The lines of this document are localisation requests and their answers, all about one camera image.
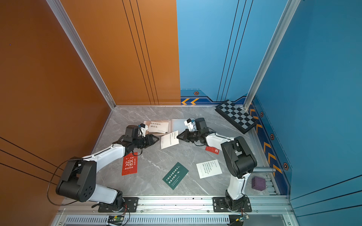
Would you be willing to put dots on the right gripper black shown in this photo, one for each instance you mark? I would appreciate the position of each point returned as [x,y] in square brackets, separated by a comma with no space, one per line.
[186,136]

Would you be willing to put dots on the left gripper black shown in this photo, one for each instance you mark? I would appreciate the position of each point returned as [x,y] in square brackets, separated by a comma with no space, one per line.
[150,141]

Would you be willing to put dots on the white card large chinese text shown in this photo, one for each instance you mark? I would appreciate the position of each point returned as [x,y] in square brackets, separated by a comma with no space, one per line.
[158,127]

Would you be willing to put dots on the dark green card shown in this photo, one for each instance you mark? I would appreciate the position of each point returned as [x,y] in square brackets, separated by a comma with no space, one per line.
[175,175]

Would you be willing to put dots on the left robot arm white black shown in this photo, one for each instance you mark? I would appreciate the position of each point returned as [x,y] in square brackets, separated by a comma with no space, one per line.
[78,180]

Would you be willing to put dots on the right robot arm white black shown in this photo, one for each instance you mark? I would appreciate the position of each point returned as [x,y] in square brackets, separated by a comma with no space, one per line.
[239,159]

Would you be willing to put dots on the red card right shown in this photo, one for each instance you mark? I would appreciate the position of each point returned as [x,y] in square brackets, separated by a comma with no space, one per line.
[212,150]

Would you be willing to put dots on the red card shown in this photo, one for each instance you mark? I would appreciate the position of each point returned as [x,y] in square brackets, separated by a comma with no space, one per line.
[130,164]
[212,150]

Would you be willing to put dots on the red card left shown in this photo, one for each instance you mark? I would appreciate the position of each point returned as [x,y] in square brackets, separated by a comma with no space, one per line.
[130,164]

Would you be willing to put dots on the white card small text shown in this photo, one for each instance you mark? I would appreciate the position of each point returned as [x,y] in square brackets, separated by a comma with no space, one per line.
[208,169]

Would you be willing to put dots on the black white checkerboard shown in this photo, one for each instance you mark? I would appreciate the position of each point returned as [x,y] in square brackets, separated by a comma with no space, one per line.
[237,116]

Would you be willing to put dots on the purple box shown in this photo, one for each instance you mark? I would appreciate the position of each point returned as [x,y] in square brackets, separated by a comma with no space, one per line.
[258,183]

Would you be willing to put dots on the left circuit board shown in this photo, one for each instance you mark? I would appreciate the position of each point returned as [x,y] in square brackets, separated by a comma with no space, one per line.
[115,220]

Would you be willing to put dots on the circuit board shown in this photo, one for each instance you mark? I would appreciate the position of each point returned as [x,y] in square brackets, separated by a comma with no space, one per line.
[241,219]
[115,220]

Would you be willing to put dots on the right circuit board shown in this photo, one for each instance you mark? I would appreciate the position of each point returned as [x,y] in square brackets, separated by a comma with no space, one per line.
[241,219]

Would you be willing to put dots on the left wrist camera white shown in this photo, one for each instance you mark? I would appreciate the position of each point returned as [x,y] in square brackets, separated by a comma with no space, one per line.
[143,129]

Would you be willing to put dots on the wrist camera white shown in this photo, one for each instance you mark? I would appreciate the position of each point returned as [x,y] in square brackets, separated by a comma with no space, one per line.
[190,123]
[143,129]

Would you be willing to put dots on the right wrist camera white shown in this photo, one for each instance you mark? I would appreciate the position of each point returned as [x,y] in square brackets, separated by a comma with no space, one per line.
[190,123]

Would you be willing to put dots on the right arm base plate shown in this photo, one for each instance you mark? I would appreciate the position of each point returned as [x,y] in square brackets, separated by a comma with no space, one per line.
[226,204]

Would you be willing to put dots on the aluminium front rail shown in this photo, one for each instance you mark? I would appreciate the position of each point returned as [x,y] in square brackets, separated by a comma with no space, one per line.
[192,205]

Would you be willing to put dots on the left aluminium corner post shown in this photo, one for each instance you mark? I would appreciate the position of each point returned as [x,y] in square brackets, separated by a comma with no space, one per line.
[69,29]

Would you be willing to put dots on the aluminium corner post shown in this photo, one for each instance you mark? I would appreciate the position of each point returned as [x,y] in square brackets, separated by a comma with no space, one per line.
[69,29]
[281,28]

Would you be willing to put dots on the right aluminium corner post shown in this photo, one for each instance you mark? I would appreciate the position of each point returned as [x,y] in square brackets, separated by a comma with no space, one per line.
[281,28]

